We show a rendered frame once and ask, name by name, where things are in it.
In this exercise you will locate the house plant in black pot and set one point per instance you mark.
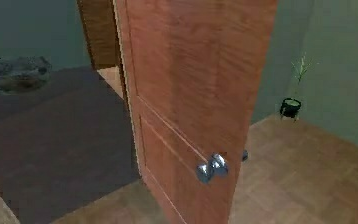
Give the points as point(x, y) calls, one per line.
point(291, 107)

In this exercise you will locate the brown wooden door frame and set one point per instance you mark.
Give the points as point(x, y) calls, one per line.
point(100, 33)

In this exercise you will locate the silver round door knob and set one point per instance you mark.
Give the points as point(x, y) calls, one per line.
point(244, 155)
point(212, 167)

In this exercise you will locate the grey crumpled cloth heap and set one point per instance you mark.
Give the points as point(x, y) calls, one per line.
point(18, 74)

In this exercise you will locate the reddish brown wooden door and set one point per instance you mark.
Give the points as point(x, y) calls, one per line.
point(193, 83)

